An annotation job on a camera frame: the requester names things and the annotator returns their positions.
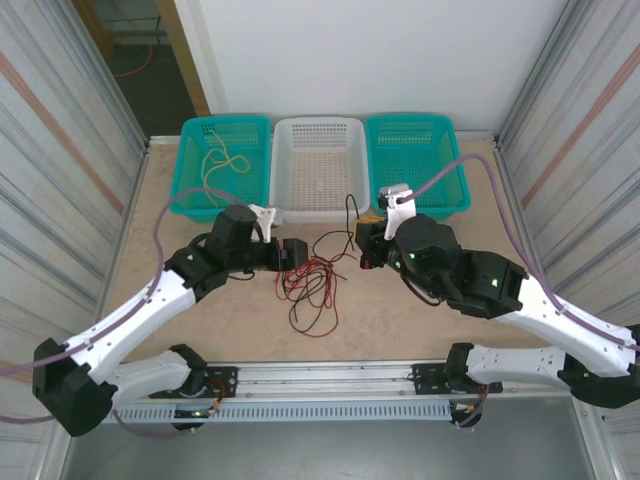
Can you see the teal perforated plastic basket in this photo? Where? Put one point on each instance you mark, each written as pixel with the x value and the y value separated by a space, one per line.
pixel 235 135
pixel 435 145

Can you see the wooden door frame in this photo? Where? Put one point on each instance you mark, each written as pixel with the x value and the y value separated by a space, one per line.
pixel 184 60

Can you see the aluminium table edge frame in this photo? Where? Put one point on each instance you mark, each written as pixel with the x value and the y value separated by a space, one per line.
pixel 148 146

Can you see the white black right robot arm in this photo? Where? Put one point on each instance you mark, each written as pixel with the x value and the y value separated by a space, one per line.
pixel 550 315

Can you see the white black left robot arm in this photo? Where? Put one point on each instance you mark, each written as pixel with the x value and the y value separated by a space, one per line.
pixel 125 315

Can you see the wooden plank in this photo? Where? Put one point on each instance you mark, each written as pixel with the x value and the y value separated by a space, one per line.
pixel 96 30

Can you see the white perforated plastic basket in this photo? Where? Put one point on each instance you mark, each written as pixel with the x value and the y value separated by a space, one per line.
pixel 320 165

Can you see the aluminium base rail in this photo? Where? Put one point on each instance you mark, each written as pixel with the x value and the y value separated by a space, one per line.
pixel 325 375

